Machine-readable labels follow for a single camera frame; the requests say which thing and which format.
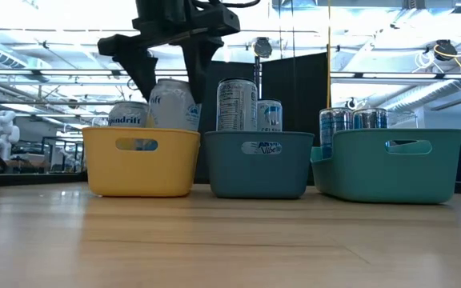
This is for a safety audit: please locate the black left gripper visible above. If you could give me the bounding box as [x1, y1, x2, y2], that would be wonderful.
[97, 0, 241, 106]

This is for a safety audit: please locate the white tall can black lid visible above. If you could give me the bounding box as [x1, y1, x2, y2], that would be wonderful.
[216, 78, 259, 133]
[256, 99, 284, 133]

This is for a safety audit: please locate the yellow plastic bin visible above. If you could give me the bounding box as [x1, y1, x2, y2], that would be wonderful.
[81, 126, 202, 198]

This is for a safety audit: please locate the dark blue plastic bin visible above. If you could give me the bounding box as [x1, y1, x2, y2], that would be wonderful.
[203, 130, 315, 200]

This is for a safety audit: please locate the silver blue slim can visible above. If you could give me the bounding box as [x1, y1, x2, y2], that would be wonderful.
[319, 106, 354, 160]
[351, 106, 389, 130]

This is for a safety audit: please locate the green plastic bin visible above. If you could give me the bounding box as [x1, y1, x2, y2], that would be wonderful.
[310, 127, 461, 205]

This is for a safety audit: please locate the black folding partition screen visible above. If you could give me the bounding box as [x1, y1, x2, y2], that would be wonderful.
[193, 51, 331, 186]

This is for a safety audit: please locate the white robot figure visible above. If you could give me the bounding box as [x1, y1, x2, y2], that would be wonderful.
[0, 110, 22, 161]

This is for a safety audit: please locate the black left camera cable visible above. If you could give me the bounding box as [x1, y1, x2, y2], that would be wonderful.
[192, 0, 262, 10]

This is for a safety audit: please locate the yellow cable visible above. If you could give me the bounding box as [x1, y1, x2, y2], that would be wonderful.
[326, 0, 333, 109]

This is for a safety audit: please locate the silver ventilation duct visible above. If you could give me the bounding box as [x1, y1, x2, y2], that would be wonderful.
[374, 78, 461, 118]

